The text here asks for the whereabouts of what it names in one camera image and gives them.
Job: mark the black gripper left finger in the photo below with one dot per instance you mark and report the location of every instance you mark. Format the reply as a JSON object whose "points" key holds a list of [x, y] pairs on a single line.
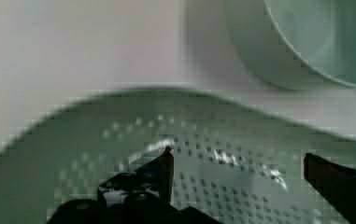
{"points": [[155, 177]]}

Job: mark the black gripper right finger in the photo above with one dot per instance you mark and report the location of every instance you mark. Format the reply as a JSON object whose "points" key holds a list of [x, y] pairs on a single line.
{"points": [[335, 183]]}

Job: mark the green plastic strainer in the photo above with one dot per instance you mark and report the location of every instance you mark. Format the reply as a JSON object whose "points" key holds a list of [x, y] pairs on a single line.
{"points": [[236, 164]]}

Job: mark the green mug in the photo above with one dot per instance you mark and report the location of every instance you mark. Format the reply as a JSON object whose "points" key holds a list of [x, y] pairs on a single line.
{"points": [[296, 44]]}

